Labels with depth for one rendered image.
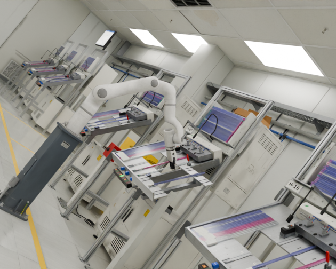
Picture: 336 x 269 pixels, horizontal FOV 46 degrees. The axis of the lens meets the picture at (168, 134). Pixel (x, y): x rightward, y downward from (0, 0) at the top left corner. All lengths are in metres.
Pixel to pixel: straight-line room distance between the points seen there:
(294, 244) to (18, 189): 1.87
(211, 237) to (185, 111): 2.59
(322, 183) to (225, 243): 0.73
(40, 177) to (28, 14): 8.76
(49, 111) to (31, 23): 4.37
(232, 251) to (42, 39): 9.91
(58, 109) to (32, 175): 4.67
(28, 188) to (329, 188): 2.01
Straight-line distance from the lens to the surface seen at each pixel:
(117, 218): 3.05
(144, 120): 4.50
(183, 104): 4.67
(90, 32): 11.78
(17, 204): 3.06
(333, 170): 2.63
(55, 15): 11.58
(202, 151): 3.30
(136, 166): 3.31
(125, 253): 2.96
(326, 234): 2.36
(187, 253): 3.54
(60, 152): 2.96
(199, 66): 6.68
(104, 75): 7.67
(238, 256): 2.20
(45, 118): 7.58
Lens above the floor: 0.96
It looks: 3 degrees up
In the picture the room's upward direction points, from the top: 38 degrees clockwise
